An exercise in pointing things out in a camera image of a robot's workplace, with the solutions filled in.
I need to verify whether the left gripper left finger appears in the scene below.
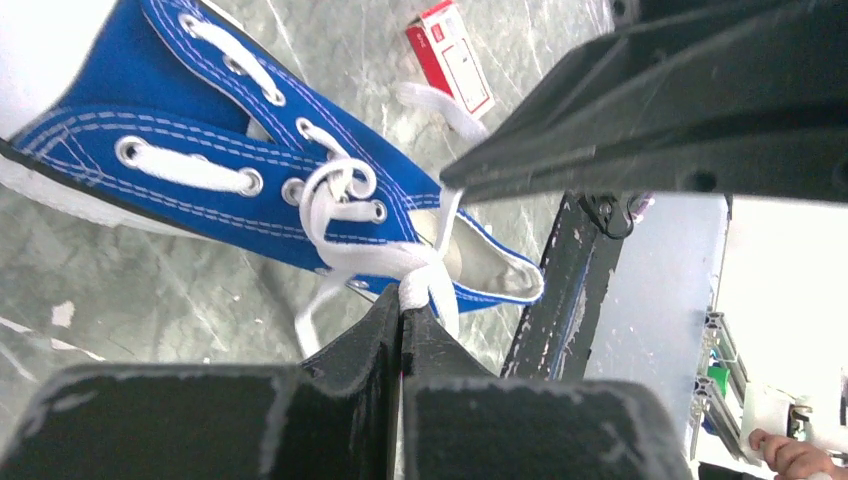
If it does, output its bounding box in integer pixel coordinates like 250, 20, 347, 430
1, 286, 402, 479

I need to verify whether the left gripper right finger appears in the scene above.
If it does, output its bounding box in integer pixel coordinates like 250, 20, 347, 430
401, 307, 689, 479

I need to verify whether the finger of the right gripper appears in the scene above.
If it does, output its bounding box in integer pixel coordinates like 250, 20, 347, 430
440, 1, 847, 203

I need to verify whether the white shoelace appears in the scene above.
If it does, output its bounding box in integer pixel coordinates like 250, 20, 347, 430
115, 1, 513, 354

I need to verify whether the blue canvas sneaker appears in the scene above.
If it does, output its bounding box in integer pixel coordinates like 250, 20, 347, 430
1, 1, 544, 312

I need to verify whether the bystander bare hand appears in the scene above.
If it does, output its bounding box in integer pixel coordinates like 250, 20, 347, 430
748, 429, 847, 480

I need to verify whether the small red white box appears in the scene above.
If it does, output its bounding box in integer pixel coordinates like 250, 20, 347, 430
405, 0, 495, 120

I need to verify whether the aluminium frame rail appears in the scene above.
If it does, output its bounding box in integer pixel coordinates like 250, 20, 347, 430
687, 310, 748, 461

